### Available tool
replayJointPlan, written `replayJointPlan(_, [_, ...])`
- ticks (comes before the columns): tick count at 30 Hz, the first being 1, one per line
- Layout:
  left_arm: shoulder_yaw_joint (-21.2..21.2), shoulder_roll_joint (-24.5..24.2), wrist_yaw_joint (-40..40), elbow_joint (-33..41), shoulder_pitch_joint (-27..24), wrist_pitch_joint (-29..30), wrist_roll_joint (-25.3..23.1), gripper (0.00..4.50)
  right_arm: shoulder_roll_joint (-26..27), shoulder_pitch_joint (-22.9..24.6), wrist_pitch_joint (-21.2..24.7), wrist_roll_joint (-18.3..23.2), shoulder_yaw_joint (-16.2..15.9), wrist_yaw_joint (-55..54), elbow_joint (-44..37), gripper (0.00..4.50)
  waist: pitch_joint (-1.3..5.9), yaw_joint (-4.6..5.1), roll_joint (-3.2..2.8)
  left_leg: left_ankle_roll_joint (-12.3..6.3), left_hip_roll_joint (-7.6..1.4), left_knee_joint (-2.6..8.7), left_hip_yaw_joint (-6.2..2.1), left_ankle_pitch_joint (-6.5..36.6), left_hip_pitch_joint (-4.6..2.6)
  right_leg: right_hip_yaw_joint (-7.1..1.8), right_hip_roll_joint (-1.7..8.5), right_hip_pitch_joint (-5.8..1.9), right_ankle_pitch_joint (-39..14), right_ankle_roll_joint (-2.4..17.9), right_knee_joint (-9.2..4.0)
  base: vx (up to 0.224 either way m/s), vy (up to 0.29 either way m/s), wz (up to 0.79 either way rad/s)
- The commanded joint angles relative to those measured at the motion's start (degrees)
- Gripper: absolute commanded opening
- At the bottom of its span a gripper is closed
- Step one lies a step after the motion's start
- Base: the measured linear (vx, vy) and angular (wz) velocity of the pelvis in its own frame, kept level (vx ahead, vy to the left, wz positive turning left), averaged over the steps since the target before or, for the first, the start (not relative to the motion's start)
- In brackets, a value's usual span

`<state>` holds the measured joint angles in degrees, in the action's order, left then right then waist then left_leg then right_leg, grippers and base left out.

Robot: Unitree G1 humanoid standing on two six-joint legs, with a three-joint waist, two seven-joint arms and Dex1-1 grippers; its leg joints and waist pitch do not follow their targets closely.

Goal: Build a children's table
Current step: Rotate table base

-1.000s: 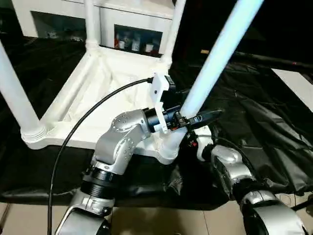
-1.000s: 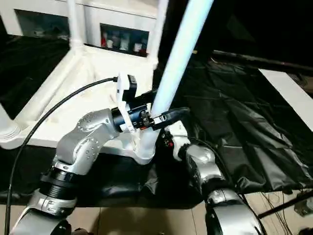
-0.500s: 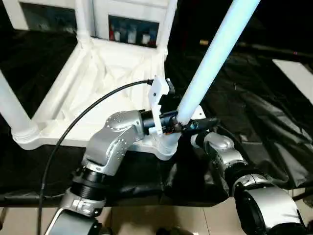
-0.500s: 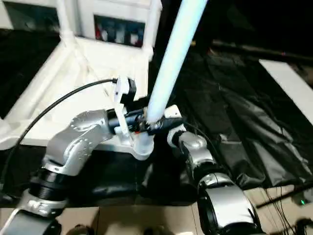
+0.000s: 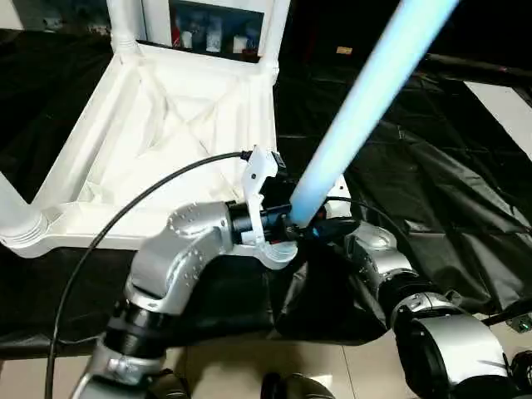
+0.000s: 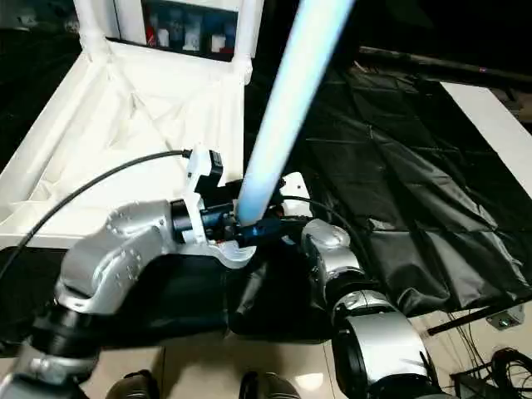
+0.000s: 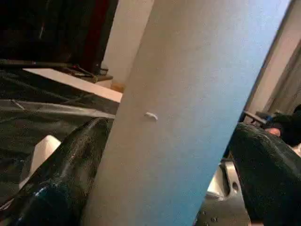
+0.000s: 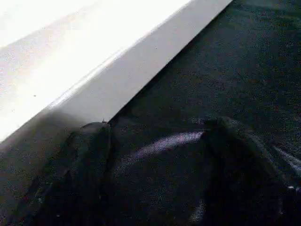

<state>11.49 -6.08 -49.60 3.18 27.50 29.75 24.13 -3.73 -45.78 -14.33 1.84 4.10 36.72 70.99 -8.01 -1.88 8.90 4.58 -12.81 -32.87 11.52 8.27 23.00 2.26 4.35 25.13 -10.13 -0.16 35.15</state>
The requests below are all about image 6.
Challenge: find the white plastic table leg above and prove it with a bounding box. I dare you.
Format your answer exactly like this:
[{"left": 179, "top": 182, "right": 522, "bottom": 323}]
[
  {"left": 74, "top": 0, "right": 110, "bottom": 53},
  {"left": 231, "top": 0, "right": 266, "bottom": 86},
  {"left": 235, "top": 0, "right": 357, "bottom": 228}
]

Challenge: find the white plastic table top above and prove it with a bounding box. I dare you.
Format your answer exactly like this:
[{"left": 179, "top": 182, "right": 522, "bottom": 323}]
[{"left": 0, "top": 39, "right": 259, "bottom": 271}]

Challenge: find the black mat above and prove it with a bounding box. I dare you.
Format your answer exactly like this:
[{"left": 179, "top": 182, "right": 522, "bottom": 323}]
[{"left": 0, "top": 24, "right": 532, "bottom": 346}]

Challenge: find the black stand strut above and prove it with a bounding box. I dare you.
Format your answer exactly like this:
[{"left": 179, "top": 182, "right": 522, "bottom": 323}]
[{"left": 427, "top": 305, "right": 504, "bottom": 336}]

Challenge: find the white cabinet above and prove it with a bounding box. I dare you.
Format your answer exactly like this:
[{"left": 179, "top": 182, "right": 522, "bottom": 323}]
[{"left": 62, "top": 0, "right": 267, "bottom": 63}]

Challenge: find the white flat board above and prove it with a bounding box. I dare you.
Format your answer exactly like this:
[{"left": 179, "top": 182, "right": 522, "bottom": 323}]
[{"left": 440, "top": 81, "right": 532, "bottom": 213}]

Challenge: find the grey power box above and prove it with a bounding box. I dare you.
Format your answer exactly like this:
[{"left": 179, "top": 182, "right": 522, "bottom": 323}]
[{"left": 485, "top": 305, "right": 523, "bottom": 332}]

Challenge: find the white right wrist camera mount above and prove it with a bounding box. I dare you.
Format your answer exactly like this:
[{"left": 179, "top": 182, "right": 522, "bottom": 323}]
[{"left": 281, "top": 171, "right": 312, "bottom": 218}]

